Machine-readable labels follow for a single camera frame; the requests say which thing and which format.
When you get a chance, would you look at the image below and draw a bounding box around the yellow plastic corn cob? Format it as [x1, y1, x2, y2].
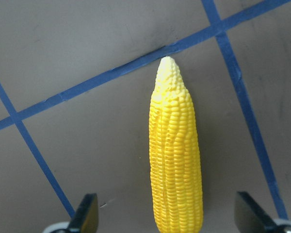
[148, 56, 203, 233]

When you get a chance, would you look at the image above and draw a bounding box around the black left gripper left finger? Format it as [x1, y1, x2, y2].
[67, 193, 98, 233]

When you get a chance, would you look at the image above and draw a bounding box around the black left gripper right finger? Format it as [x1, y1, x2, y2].
[234, 191, 276, 233]

